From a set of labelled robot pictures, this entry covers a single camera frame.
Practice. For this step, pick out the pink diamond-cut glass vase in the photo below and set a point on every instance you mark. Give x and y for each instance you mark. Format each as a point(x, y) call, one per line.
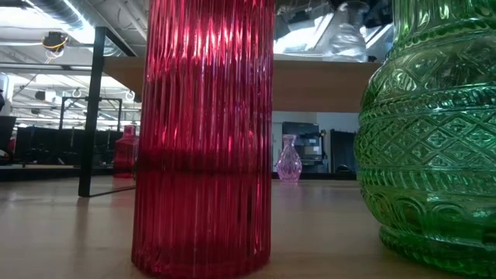
point(288, 162)

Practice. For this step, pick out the red ribbed cylinder glass vase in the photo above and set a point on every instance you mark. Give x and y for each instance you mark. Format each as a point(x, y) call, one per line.
point(201, 135)

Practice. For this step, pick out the red long-necked glass vase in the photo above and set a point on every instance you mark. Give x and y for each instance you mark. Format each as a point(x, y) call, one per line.
point(125, 155)

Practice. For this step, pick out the wooden shelf with black legs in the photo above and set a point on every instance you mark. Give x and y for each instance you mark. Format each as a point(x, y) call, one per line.
point(310, 85)

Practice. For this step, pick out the black appliance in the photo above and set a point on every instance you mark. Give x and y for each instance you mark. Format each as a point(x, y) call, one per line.
point(304, 147)

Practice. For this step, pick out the black cabinet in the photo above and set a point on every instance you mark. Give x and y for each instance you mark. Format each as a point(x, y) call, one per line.
point(343, 151)

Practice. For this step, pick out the large clear glass vase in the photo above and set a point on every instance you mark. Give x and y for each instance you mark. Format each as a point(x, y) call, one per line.
point(346, 42)

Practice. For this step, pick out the large green patterned glass vase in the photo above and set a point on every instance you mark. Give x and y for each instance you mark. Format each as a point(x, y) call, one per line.
point(426, 135)

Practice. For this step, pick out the black office desk row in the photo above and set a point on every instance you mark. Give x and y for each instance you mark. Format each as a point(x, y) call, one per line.
point(50, 145)

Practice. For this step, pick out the black chair back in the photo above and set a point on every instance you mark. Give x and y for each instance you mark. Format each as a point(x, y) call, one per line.
point(5, 131)

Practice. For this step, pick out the black metal frame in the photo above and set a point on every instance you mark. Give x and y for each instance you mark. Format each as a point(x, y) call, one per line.
point(62, 112)

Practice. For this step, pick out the black aluminium table frame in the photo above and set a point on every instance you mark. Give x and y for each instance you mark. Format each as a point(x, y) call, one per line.
point(38, 172)

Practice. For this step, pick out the silver ventilation duct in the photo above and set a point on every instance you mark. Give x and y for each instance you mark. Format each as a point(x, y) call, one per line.
point(62, 11)

